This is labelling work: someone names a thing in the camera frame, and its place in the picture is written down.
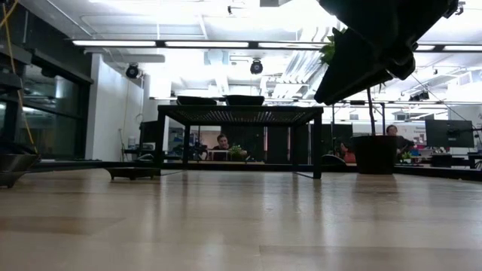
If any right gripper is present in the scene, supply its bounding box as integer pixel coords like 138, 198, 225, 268
319, 0, 459, 81

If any black wavy square plate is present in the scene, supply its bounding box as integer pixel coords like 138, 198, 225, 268
313, 27, 395, 107
224, 94, 266, 107

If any black leaf-shaped plate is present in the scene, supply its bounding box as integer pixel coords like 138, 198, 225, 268
175, 95, 218, 107

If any potted green plant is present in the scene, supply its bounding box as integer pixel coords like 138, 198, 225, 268
319, 26, 399, 175

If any dark computer monitor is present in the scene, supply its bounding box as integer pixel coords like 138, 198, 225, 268
424, 119, 475, 149

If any black perforated metal stand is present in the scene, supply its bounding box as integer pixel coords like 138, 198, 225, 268
156, 104, 325, 180

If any linear ceiling light bar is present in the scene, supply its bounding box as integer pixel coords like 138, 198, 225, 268
71, 38, 482, 53

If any small green desk plant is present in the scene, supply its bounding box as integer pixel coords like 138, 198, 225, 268
228, 144, 245, 161

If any small black square plate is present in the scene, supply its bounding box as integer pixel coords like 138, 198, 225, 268
0, 153, 41, 189
104, 166, 162, 181

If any black table frame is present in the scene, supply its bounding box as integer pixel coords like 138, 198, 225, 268
28, 160, 482, 182

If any yellow extension cable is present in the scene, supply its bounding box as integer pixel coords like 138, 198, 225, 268
0, 0, 38, 154

